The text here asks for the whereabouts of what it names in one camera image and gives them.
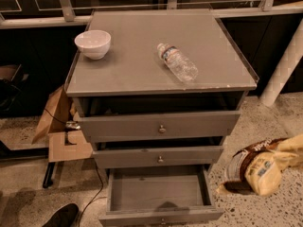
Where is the black floor cable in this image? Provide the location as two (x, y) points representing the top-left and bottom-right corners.
(77, 167), (105, 227)

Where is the black shoe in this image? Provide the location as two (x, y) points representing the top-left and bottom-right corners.
(42, 203), (79, 227)

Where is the brown yellow chip bag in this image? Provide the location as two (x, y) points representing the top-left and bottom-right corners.
(217, 134), (303, 196)

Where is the grey wooden drawer cabinet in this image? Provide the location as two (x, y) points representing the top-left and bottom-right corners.
(64, 9), (260, 175)

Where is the metal window railing frame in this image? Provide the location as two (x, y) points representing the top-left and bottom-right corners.
(0, 0), (302, 29)

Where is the clear plastic water bottle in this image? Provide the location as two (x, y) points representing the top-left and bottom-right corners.
(157, 44), (199, 83)

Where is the white diagonal pole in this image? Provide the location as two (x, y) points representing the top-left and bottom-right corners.
(259, 20), (303, 107)

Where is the grey bottom drawer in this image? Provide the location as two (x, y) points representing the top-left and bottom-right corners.
(99, 166), (223, 227)

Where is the black metal stand leg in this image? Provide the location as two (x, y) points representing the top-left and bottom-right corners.
(43, 162), (55, 188)

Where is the white ceramic bowl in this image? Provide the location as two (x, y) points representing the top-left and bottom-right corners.
(74, 30), (112, 60)

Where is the brown cardboard box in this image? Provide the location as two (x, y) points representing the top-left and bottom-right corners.
(32, 86), (93, 162)

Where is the grey drawer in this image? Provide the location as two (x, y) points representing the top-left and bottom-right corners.
(78, 111), (241, 143)
(93, 146), (223, 168)
(99, 166), (223, 227)

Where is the grey middle drawer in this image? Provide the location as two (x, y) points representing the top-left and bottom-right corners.
(93, 146), (223, 168)

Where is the grey top drawer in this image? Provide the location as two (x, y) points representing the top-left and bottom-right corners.
(78, 111), (241, 143)

